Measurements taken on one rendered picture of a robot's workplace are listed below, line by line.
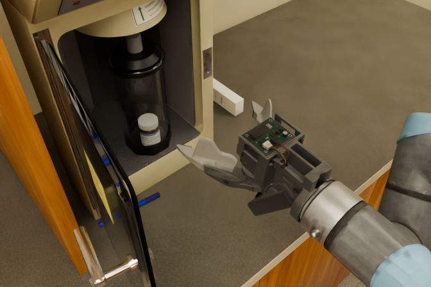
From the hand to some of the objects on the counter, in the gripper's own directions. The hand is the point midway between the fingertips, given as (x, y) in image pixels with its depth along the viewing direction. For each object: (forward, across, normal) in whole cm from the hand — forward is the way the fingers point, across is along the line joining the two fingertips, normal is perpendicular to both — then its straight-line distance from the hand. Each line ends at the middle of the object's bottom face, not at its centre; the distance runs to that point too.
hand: (215, 125), depth 65 cm
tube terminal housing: (+29, +2, +31) cm, 42 cm away
